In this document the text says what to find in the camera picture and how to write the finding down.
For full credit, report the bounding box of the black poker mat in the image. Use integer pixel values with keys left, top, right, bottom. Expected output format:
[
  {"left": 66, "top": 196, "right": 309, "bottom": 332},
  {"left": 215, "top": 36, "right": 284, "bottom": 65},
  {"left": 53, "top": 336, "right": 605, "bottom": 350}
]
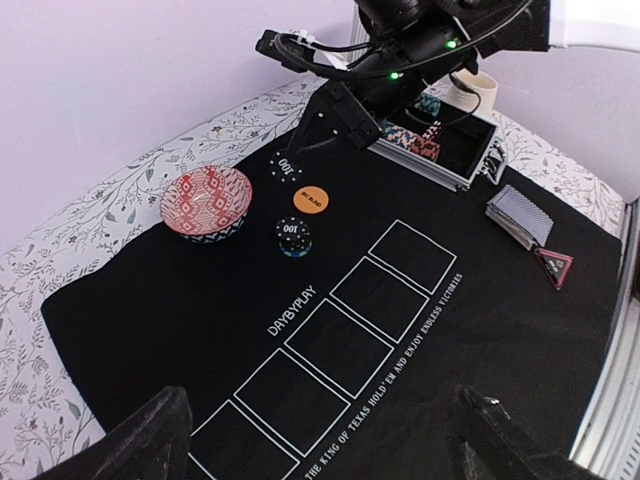
[{"left": 42, "top": 138, "right": 622, "bottom": 479}]

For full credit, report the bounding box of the right poker chip row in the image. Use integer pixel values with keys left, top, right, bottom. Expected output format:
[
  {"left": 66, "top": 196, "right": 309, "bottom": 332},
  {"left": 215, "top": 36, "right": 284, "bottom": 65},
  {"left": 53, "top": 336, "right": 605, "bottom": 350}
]
[{"left": 415, "top": 93, "right": 441, "bottom": 118}]

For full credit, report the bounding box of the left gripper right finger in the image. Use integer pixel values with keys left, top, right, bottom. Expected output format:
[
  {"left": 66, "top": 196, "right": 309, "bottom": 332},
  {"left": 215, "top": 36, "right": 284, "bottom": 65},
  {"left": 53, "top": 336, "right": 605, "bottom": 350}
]
[{"left": 454, "top": 385, "right": 575, "bottom": 479}]

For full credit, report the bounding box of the black poker chip stack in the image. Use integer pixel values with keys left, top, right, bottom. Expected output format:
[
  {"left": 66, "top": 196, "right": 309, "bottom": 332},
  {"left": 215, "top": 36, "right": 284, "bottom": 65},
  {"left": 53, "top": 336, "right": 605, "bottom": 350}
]
[{"left": 275, "top": 216, "right": 312, "bottom": 258}]

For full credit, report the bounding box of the poker chip row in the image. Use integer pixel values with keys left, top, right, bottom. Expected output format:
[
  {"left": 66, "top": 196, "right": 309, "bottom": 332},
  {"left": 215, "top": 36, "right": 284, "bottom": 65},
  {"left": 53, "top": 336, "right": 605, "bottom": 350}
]
[
  {"left": 383, "top": 124, "right": 441, "bottom": 162},
  {"left": 415, "top": 93, "right": 441, "bottom": 118}
]

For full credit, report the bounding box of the red black triangle card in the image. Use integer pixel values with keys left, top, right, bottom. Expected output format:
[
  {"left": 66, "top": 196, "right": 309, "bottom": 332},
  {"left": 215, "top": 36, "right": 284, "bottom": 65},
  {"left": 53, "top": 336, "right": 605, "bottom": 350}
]
[{"left": 534, "top": 248, "right": 574, "bottom": 291}]

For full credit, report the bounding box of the black 100 poker chip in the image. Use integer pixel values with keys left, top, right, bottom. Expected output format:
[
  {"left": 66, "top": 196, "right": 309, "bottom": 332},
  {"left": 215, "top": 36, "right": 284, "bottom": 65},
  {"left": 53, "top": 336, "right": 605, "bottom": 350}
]
[{"left": 268, "top": 151, "right": 304, "bottom": 184}]

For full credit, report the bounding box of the aluminium poker chip case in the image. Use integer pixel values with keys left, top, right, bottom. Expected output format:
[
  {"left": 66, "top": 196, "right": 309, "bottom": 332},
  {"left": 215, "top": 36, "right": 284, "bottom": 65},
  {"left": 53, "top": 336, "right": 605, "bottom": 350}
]
[{"left": 369, "top": 94, "right": 507, "bottom": 192}]

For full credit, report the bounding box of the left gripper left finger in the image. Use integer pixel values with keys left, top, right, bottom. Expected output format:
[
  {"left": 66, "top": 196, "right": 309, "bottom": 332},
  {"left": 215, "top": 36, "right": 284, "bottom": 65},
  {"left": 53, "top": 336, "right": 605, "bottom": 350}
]
[{"left": 37, "top": 386, "right": 193, "bottom": 480}]

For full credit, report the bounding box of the cream ceramic mug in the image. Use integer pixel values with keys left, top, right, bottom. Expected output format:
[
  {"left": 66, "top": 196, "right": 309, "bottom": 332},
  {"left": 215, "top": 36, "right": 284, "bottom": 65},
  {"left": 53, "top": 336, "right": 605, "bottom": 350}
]
[{"left": 446, "top": 70, "right": 499, "bottom": 117}]

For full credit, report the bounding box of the right aluminium frame post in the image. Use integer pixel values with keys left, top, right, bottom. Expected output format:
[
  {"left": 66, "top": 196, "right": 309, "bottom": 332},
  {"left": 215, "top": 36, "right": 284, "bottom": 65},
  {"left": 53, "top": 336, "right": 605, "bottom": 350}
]
[{"left": 570, "top": 200, "right": 639, "bottom": 479}]

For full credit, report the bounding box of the orange big blind button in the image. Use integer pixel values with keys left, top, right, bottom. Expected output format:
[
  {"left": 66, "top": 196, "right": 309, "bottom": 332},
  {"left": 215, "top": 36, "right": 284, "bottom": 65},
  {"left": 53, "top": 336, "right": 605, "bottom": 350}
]
[{"left": 293, "top": 186, "right": 329, "bottom": 215}]

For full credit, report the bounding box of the left poker chip row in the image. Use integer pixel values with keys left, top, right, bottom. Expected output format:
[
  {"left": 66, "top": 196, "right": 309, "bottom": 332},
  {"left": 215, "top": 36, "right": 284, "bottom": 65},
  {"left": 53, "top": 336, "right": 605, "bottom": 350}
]
[{"left": 383, "top": 124, "right": 441, "bottom": 162}]

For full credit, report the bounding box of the patterned small bowl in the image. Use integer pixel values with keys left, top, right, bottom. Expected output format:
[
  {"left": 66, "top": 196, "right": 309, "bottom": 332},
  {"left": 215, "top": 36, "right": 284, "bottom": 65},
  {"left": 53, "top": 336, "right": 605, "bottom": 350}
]
[{"left": 160, "top": 166, "right": 253, "bottom": 245}]

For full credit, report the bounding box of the blue playing card deck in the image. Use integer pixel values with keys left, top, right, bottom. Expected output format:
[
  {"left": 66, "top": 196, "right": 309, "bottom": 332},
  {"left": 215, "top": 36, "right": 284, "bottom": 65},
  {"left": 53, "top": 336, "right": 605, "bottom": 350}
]
[{"left": 485, "top": 185, "right": 554, "bottom": 251}]

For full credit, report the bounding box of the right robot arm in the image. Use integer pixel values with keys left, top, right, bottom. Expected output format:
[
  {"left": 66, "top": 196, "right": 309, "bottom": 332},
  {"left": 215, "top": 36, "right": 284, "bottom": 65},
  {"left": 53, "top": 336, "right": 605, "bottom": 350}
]
[{"left": 313, "top": 1, "right": 639, "bottom": 149}]

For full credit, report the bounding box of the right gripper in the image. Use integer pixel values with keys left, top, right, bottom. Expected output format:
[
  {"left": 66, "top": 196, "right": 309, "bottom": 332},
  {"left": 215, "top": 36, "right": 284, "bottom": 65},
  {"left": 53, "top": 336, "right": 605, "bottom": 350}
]
[{"left": 285, "top": 81, "right": 382, "bottom": 158}]

